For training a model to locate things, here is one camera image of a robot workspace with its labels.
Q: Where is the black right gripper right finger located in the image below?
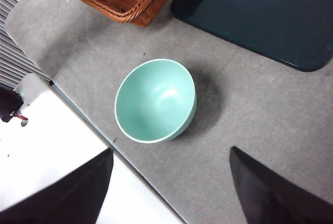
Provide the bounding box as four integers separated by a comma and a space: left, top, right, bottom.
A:
229, 146, 333, 224

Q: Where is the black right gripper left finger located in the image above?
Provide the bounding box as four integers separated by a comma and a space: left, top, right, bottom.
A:
0, 148, 114, 224

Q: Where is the teal ribbed bowl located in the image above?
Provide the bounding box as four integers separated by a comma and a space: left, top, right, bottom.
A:
114, 58, 198, 144

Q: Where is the white platform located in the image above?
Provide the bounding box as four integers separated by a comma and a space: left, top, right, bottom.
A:
0, 73, 188, 224

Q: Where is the grey ribbed panel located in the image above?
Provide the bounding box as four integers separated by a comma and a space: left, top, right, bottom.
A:
0, 0, 50, 89

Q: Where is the black rectangular tray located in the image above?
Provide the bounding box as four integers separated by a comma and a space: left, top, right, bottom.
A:
170, 0, 333, 73

